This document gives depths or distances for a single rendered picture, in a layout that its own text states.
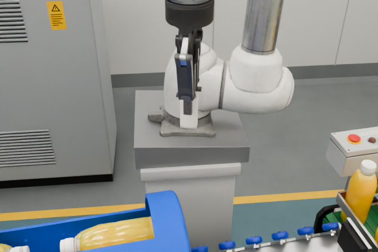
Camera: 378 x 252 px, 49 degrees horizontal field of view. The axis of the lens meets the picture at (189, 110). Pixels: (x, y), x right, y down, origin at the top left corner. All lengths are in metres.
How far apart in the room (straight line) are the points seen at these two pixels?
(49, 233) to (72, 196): 1.68
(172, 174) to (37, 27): 1.21
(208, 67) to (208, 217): 0.55
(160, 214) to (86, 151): 1.78
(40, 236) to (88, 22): 1.34
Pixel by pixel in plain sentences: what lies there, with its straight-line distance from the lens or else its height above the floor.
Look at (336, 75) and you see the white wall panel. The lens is 4.10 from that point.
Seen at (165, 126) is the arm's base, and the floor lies 1.10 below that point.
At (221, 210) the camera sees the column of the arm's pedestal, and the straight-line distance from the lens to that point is 1.47.
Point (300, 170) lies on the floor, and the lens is 2.93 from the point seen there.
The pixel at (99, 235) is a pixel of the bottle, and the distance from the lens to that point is 0.88.
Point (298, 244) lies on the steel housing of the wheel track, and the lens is 1.24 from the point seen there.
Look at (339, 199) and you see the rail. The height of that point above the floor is 0.97.
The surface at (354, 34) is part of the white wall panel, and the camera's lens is 4.01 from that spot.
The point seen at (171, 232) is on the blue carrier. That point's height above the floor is 1.22.
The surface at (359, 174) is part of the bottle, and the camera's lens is 1.26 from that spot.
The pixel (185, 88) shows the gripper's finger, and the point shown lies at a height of 1.53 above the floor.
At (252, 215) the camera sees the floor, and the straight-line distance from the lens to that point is 2.56.
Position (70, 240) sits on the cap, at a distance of 0.90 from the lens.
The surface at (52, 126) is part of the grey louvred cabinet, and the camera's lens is 2.52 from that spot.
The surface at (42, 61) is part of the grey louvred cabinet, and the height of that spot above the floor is 0.90.
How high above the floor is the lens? 1.85
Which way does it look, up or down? 33 degrees down
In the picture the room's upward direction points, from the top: straight up
